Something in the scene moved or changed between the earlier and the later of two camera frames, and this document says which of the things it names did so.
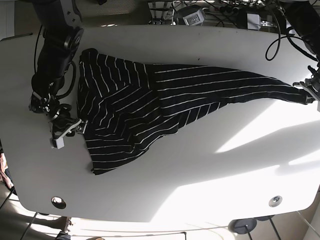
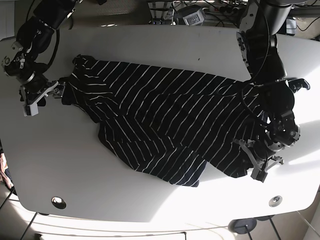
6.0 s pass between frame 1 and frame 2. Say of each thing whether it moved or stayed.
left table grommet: stayed
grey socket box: stayed
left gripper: moved
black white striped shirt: moved
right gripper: moved
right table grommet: stayed
